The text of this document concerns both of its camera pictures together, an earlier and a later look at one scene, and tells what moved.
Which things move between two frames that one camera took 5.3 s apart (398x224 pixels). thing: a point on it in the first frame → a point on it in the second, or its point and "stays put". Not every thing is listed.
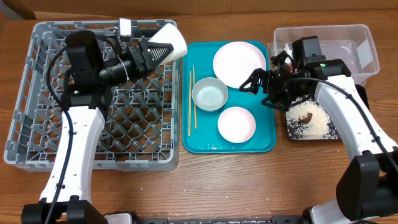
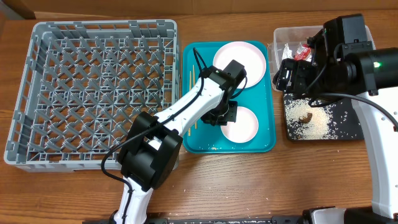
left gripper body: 138,58 → 222,115
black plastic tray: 309,121 stays put
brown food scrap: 305,119 stays put
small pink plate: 236,124 stays put
